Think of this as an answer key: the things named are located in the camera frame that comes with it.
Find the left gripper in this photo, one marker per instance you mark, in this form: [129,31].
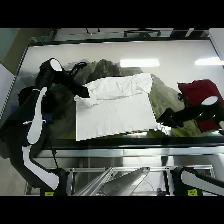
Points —
[82,91]

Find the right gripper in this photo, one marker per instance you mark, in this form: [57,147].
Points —
[168,119]

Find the white T-shirt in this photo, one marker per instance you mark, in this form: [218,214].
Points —
[113,113]

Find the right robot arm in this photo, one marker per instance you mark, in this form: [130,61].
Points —
[200,180]

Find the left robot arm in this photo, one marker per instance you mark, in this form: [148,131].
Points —
[36,123]

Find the red garment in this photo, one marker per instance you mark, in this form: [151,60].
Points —
[196,89]

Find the silver frame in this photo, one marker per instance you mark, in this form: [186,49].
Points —
[100,153]

